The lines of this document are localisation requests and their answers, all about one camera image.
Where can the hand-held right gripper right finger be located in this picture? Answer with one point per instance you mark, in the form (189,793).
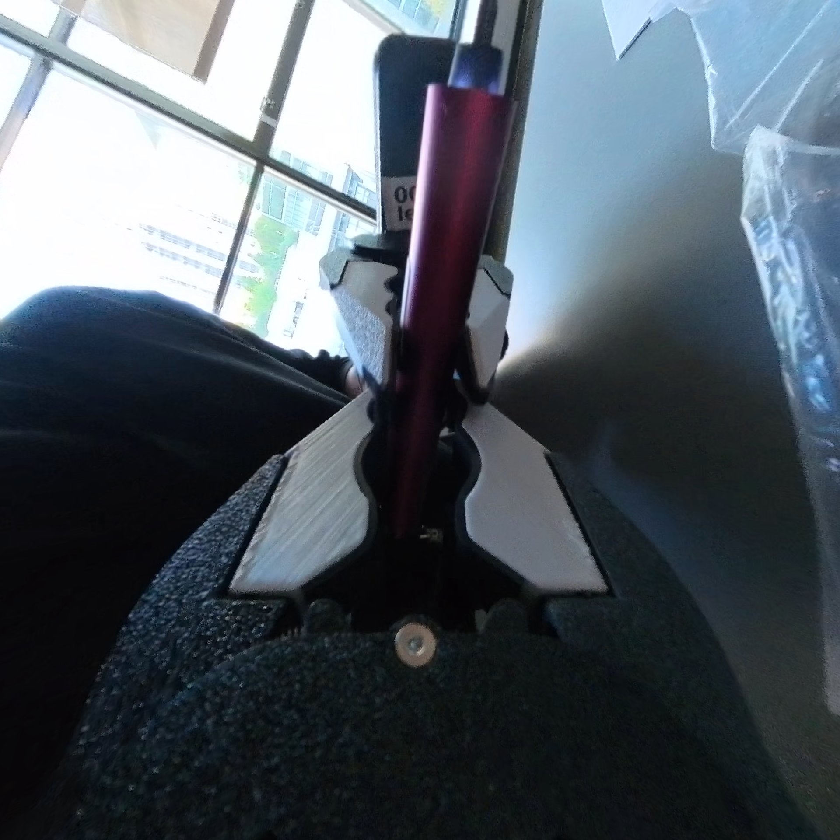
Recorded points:
(531,518)

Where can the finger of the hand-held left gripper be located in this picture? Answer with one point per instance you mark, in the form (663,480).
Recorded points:
(489,315)
(367,279)

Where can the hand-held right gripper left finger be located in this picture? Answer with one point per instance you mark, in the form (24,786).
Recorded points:
(308,512)

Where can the red electric screwdriver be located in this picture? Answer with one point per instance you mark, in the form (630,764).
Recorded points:
(453,229)

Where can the large window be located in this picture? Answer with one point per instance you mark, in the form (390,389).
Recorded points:
(131,197)

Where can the white paper sheet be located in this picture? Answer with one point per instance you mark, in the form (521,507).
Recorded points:
(643,23)

